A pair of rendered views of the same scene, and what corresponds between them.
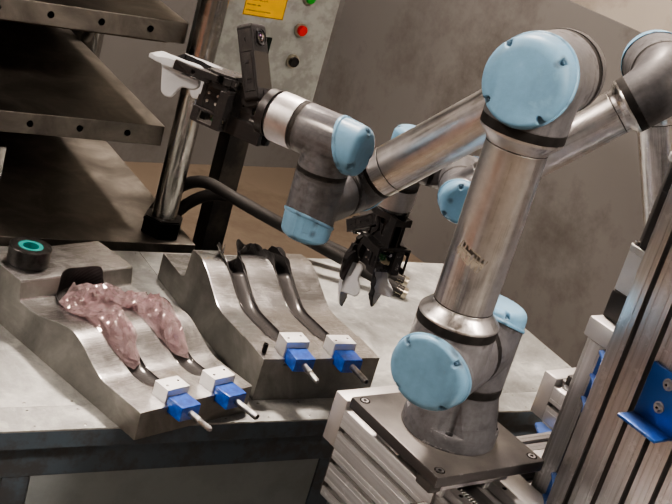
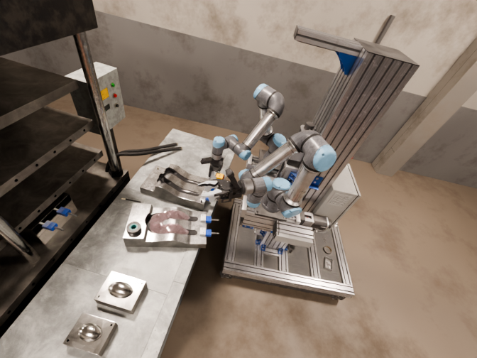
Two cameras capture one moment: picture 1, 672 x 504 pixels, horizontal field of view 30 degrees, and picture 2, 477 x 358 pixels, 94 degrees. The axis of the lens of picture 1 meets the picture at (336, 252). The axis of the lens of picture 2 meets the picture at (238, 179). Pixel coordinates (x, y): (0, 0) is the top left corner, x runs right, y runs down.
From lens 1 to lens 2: 1.57 m
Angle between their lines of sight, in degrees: 50
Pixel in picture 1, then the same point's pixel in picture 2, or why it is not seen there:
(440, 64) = not seen: hidden behind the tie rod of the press
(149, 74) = not seen: outside the picture
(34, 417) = (185, 265)
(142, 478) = not seen: hidden behind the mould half
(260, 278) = (174, 180)
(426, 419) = (275, 209)
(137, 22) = (79, 131)
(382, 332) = (192, 164)
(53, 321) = (163, 241)
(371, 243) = (216, 167)
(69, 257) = (138, 217)
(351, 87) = (50, 57)
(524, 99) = (326, 165)
